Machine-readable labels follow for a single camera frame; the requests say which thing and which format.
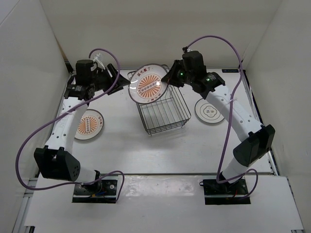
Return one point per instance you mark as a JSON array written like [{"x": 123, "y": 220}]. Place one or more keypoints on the metal wire dish rack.
[{"x": 167, "y": 113}]

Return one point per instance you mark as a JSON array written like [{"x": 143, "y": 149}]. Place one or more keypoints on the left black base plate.
[{"x": 104, "y": 193}]

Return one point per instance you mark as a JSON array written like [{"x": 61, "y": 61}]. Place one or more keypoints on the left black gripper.
[{"x": 120, "y": 82}]

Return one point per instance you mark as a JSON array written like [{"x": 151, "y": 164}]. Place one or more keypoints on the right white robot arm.
[{"x": 255, "y": 138}]

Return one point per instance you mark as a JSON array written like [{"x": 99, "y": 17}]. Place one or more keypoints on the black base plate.
[
  {"x": 104, "y": 193},
  {"x": 225, "y": 193}
]

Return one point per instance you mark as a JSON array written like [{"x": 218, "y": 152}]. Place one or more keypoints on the pink patterned plate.
[
  {"x": 146, "y": 85},
  {"x": 91, "y": 124}
]

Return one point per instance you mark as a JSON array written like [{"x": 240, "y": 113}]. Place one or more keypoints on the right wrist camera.
[{"x": 194, "y": 65}]

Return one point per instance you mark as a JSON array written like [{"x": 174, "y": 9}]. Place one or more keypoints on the right table label sticker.
[{"x": 230, "y": 71}]

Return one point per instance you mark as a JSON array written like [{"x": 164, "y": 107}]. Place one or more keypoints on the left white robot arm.
[{"x": 55, "y": 160}]

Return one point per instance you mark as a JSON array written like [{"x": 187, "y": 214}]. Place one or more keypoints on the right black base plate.
[{"x": 225, "y": 193}]

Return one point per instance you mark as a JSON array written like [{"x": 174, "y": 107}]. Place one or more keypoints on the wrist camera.
[
  {"x": 194, "y": 65},
  {"x": 89, "y": 71}
]

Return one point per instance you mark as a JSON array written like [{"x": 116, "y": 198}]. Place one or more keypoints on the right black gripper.
[{"x": 170, "y": 78}]

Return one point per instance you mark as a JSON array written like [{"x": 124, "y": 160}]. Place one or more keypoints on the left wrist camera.
[{"x": 89, "y": 71}]

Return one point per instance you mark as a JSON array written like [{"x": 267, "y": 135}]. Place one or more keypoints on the white plate with dark rim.
[{"x": 207, "y": 113}]

